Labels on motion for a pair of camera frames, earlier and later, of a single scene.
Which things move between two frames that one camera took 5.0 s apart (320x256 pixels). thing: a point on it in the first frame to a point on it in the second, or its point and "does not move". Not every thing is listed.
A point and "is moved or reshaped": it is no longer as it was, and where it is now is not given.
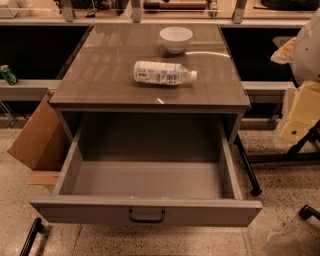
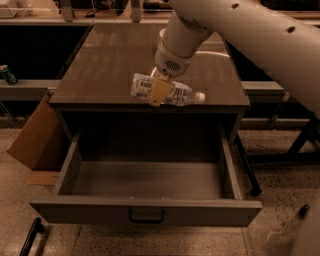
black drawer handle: [145, 221] does not move
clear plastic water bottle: [162, 73] is moved or reshaped
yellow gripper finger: [305, 112] to [169, 65]
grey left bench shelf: [26, 89] does not move
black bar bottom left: [37, 227] does not move
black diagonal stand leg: [255, 188] does not move
